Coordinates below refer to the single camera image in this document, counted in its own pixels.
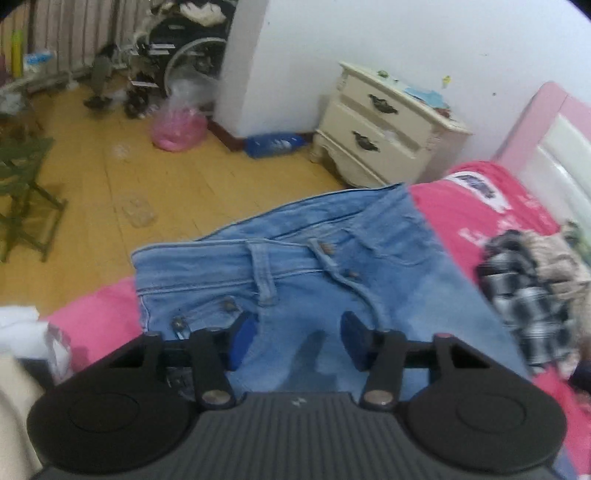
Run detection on pink clear plastic bag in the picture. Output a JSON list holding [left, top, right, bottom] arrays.
[[151, 76, 218, 152]]

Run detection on pink floral bed blanket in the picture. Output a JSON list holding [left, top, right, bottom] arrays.
[[41, 159, 591, 480]]

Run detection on striped curtain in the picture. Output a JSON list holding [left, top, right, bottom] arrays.
[[0, 0, 158, 81]]

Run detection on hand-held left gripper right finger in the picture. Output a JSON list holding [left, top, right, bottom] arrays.
[[340, 311, 490, 411]]

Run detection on blue denim jeans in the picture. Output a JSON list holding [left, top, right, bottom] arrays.
[[131, 182, 532, 402]]

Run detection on wheelchair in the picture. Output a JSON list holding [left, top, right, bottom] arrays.
[[124, 0, 238, 118]]

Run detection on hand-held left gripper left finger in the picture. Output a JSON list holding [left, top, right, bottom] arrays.
[[108, 311, 257, 409]]

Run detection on green folding chair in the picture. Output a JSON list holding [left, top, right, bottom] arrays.
[[0, 136, 70, 264]]

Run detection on blue paper sheet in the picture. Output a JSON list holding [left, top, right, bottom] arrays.
[[404, 83, 446, 107]]

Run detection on white crumpled cloth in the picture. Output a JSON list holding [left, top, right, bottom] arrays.
[[0, 305, 72, 374]]

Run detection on cream nightstand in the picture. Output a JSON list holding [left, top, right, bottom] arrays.
[[310, 61, 472, 189]]

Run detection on black white plaid shirt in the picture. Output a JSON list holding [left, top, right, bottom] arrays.
[[475, 228, 578, 374]]

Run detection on beige knit sweater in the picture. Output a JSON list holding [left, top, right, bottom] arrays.
[[522, 228, 591, 305]]

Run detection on pink white bed headboard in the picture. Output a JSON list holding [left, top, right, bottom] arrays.
[[492, 80, 591, 222]]

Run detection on blue plastic package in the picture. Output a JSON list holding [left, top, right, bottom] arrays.
[[244, 131, 311, 160]]

